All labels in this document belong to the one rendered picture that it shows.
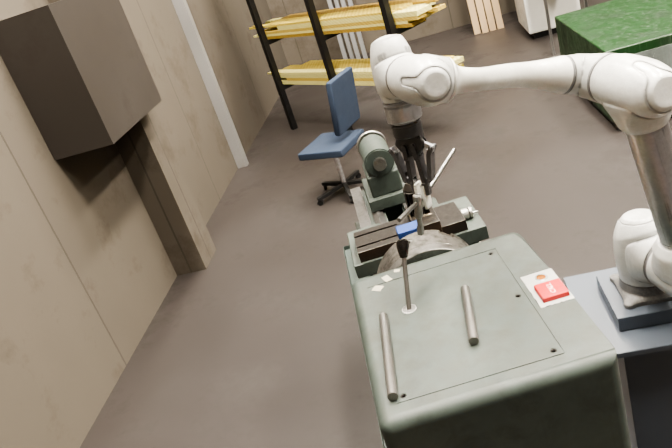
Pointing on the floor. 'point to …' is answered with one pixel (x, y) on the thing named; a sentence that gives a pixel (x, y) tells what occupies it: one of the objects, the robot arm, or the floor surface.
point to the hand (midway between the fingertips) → (422, 194)
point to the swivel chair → (342, 107)
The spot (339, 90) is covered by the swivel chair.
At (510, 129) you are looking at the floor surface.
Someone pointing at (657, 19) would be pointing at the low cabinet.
